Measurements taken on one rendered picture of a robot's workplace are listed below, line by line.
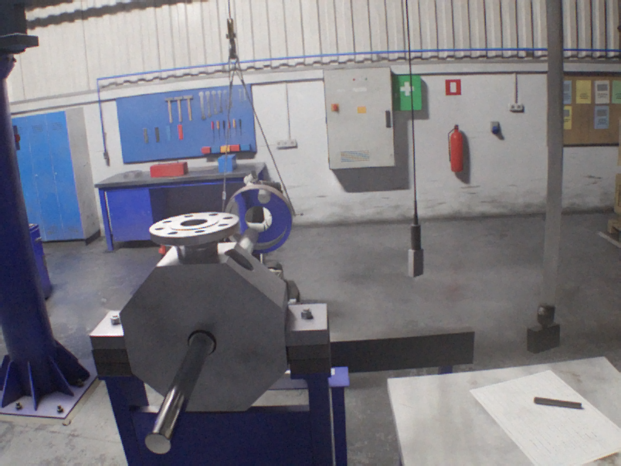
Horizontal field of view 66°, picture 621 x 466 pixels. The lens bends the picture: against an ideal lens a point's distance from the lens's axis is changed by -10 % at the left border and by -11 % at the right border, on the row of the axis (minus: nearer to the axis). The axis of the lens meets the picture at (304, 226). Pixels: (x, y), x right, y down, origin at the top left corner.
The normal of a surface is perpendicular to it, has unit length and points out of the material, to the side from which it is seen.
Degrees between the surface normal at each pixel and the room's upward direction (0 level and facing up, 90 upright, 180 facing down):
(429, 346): 90
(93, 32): 90
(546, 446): 0
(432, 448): 0
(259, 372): 90
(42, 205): 90
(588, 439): 0
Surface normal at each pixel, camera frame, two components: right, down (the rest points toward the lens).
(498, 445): -0.07, -0.96
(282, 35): -0.06, 0.26
